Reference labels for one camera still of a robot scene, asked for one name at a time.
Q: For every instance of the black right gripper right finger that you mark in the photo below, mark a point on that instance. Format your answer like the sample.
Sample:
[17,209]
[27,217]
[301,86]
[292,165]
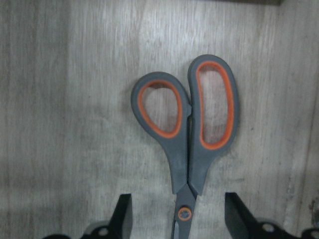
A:
[241,224]

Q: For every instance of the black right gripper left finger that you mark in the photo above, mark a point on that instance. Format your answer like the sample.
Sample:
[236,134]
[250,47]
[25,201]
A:
[118,227]

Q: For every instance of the grey orange scissors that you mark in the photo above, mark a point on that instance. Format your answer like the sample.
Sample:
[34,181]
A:
[189,156]

